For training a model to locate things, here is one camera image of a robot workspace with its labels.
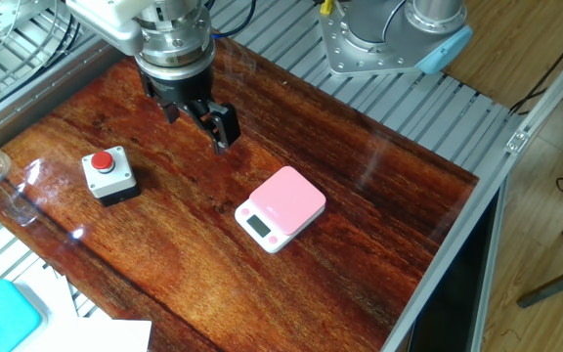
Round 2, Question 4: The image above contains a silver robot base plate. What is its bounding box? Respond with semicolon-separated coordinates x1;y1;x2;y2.
317;8;425;78

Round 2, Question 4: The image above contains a silver frame corner bracket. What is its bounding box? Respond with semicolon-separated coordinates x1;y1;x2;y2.
503;128;532;155

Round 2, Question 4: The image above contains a thin black floor cable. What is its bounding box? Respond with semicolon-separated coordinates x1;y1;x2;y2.
507;14;563;116

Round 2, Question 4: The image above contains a spare silver mounting plate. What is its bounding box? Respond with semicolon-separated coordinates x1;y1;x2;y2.
0;0;54;36

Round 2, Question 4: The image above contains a black cable bundle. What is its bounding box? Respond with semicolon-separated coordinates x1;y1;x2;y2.
0;0;84;94

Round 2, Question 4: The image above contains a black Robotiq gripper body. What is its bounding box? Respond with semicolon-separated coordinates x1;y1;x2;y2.
137;63;215;116

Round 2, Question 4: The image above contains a white paper sheet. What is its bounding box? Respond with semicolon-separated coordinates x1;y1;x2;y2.
15;273;80;320
21;316;153;352

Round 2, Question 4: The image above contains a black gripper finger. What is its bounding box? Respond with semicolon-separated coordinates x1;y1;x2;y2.
188;99;242;156
158;99;182;125

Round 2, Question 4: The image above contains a grey box with red button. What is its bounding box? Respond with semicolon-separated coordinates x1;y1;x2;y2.
80;145;142;208

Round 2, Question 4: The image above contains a pink and white kitchen scale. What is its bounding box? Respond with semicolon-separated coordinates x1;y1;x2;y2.
234;165;327;254

